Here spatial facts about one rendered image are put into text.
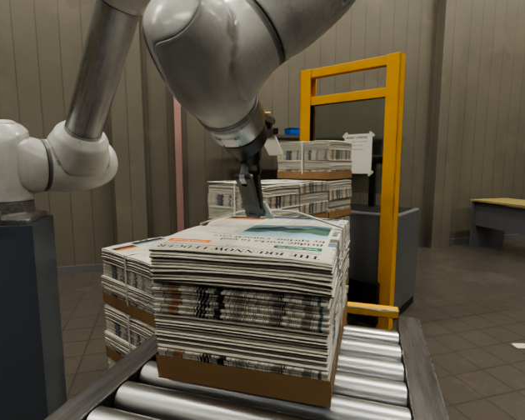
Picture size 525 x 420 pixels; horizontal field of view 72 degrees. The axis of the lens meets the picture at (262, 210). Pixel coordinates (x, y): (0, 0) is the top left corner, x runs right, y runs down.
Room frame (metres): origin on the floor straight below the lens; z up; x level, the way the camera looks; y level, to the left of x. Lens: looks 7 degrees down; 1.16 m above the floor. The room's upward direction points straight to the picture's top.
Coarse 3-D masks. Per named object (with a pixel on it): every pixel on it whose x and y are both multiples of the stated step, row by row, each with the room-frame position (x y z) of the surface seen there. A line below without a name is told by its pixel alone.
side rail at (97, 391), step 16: (144, 352) 0.64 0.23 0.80; (112, 368) 0.59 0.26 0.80; (128, 368) 0.59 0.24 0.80; (96, 384) 0.55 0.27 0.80; (112, 384) 0.55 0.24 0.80; (80, 400) 0.51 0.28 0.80; (96, 400) 0.51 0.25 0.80; (112, 400) 0.53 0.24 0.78; (48, 416) 0.47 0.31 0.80; (64, 416) 0.47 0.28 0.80; (80, 416) 0.47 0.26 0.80
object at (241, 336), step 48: (192, 240) 0.57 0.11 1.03; (240, 240) 0.57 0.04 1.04; (288, 240) 0.56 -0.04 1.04; (336, 240) 0.56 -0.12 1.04; (192, 288) 0.53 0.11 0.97; (240, 288) 0.51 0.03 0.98; (288, 288) 0.48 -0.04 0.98; (336, 288) 0.56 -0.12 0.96; (192, 336) 0.54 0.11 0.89; (240, 336) 0.52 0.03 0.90; (288, 336) 0.49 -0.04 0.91; (336, 336) 0.59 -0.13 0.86
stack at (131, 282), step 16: (144, 240) 1.51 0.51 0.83; (160, 240) 1.51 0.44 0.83; (112, 256) 1.33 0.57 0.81; (128, 256) 1.27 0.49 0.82; (144, 256) 1.26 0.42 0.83; (112, 272) 1.34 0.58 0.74; (128, 272) 1.27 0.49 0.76; (144, 272) 1.19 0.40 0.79; (112, 288) 1.33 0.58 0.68; (128, 288) 1.26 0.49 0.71; (144, 288) 1.20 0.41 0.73; (144, 304) 1.19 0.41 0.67; (112, 320) 1.34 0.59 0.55; (128, 320) 1.26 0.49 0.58; (112, 336) 1.34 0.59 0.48; (128, 336) 1.27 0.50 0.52; (144, 336) 1.21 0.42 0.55; (128, 352) 1.28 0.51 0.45
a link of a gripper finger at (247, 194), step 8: (248, 176) 0.57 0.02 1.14; (240, 184) 0.58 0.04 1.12; (248, 184) 0.58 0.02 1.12; (240, 192) 0.60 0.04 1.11; (248, 192) 0.59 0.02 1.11; (256, 192) 0.60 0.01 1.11; (248, 200) 0.60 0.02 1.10; (256, 200) 0.60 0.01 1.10; (248, 208) 0.61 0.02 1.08; (256, 208) 0.61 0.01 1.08; (248, 216) 0.63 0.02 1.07; (256, 216) 0.62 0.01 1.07
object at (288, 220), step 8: (232, 216) 0.86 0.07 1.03; (240, 216) 0.86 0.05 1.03; (328, 224) 0.69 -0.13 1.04; (344, 224) 0.70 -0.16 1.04; (344, 232) 0.68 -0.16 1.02; (344, 240) 0.70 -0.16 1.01; (344, 248) 0.69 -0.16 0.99; (344, 256) 0.72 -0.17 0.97; (344, 264) 0.71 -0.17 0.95; (344, 272) 0.71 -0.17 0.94; (344, 280) 0.77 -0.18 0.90; (344, 288) 0.80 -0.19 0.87; (344, 296) 0.77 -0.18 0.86; (344, 304) 0.76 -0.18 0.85
